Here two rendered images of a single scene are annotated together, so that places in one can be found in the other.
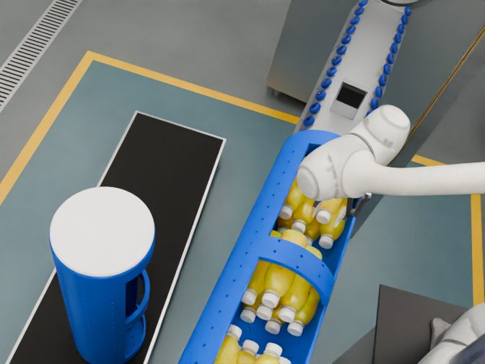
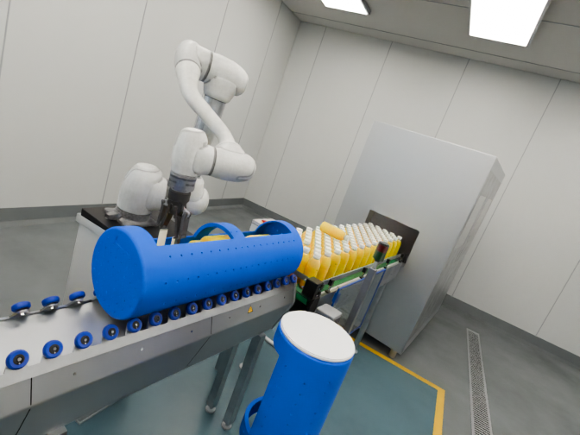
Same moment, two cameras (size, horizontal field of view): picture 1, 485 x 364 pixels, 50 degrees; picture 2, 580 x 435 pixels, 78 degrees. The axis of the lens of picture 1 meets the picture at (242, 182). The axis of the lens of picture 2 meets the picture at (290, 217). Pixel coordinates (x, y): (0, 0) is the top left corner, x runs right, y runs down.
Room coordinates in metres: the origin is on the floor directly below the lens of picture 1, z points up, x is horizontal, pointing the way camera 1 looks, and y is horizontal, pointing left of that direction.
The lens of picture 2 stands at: (1.78, 0.56, 1.67)
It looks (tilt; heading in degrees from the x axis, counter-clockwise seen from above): 13 degrees down; 203
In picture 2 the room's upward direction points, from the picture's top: 20 degrees clockwise
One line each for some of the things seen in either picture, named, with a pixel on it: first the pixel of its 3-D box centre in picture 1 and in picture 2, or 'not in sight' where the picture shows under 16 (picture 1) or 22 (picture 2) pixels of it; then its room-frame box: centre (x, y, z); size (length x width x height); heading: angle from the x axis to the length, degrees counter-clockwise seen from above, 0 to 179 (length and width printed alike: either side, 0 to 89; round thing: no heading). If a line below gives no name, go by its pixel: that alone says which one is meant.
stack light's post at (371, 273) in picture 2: not in sight; (337, 349); (-0.19, 0.30, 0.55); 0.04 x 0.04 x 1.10; 83
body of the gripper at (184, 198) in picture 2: not in sight; (177, 201); (0.85, -0.26, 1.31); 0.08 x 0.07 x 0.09; 84
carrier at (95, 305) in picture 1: (107, 291); (277, 431); (0.64, 0.32, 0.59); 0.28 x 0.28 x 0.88
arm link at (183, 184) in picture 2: not in sight; (182, 181); (0.85, -0.26, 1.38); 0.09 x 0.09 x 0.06
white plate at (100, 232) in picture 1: (103, 230); (318, 334); (0.64, 0.32, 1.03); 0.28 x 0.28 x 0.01
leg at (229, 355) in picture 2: not in sight; (225, 365); (0.20, -0.18, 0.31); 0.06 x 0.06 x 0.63; 83
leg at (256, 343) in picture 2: not in sight; (242, 381); (0.22, -0.05, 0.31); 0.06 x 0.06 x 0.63; 83
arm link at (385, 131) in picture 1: (377, 139); (193, 152); (0.84, -0.26, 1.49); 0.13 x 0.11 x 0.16; 144
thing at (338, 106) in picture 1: (348, 100); not in sight; (1.46, -0.28, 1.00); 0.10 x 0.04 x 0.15; 83
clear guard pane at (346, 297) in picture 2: not in sight; (351, 310); (-0.45, 0.24, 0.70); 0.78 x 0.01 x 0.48; 173
